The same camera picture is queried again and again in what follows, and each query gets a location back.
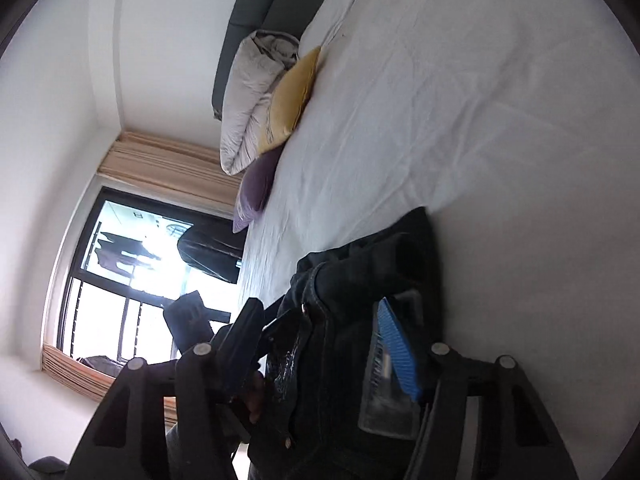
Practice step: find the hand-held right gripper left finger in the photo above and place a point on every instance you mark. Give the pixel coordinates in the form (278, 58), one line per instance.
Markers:
(240, 355)

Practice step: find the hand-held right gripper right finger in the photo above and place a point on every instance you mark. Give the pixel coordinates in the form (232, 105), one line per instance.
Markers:
(400, 355)

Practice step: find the black pants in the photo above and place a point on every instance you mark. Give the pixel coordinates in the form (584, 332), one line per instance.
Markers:
(340, 310)

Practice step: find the dark rounded object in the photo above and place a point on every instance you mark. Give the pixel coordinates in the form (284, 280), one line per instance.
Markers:
(210, 252)

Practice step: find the black framed window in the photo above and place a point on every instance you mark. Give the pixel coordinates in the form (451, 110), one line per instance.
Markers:
(100, 310)

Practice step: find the hanging dark clothes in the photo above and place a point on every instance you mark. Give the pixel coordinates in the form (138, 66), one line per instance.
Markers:
(122, 255)

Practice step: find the purple pillow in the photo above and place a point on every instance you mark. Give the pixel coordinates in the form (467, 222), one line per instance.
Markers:
(255, 190)

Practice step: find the beige curtain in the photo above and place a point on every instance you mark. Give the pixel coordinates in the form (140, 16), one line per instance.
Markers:
(165, 170)
(75, 370)

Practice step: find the bed with white sheet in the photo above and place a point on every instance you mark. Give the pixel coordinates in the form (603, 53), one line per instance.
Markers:
(450, 110)

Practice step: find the folded pale duvet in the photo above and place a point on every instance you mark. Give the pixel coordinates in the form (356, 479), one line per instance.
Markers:
(245, 105)

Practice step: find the yellow pillow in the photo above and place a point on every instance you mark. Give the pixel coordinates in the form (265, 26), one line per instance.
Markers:
(290, 100)

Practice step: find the white pillow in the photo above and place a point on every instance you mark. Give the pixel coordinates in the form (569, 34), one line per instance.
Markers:
(330, 15)

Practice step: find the dark grey bed headboard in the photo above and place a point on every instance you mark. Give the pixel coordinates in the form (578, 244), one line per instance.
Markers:
(250, 0)

